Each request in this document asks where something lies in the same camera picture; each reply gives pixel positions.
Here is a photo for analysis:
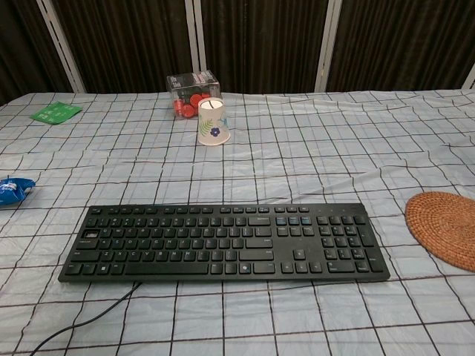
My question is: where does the clear box with red caps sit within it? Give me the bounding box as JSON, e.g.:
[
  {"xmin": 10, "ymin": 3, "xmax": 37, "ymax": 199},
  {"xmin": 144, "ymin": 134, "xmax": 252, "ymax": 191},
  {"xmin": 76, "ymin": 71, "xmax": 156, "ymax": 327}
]
[{"xmin": 166, "ymin": 69, "xmax": 223, "ymax": 119}]

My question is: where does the woven rattan round coaster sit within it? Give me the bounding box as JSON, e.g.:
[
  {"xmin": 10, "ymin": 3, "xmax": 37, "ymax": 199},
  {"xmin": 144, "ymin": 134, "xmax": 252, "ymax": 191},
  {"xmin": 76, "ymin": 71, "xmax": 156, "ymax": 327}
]
[{"xmin": 404, "ymin": 191, "xmax": 475, "ymax": 277}]

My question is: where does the black keyboard cable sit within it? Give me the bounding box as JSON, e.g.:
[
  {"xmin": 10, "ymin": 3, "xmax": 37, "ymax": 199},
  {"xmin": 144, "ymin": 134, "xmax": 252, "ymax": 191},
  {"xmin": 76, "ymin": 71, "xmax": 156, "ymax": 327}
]
[{"xmin": 28, "ymin": 280, "xmax": 143, "ymax": 356}]

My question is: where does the floral white paper cup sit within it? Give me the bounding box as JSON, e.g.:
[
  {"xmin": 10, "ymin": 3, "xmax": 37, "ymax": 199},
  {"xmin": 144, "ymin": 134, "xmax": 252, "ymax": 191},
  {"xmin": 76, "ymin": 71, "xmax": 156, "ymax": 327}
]
[{"xmin": 197, "ymin": 97, "xmax": 232, "ymax": 146}]

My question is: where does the blue white snack bag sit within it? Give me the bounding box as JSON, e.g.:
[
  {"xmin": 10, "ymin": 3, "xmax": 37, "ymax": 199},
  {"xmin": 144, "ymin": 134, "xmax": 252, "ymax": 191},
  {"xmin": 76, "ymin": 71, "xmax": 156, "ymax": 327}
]
[{"xmin": 0, "ymin": 177, "xmax": 36, "ymax": 207}]

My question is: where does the green flat packet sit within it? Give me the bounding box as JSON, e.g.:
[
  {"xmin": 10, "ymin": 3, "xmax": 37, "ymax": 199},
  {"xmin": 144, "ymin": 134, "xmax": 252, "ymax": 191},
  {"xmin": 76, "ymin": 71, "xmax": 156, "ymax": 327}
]
[{"xmin": 29, "ymin": 101, "xmax": 83, "ymax": 126}]

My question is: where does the black computer keyboard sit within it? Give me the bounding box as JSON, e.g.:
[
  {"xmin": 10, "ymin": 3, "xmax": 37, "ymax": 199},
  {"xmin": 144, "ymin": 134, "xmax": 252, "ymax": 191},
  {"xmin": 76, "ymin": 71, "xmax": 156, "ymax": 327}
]
[{"xmin": 58, "ymin": 202, "xmax": 391, "ymax": 286}]

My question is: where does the light blue checked tablecloth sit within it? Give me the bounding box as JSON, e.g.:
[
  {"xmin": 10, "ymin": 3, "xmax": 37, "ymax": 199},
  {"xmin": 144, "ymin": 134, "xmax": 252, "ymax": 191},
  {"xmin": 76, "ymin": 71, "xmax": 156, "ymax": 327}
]
[{"xmin": 0, "ymin": 88, "xmax": 475, "ymax": 356}]

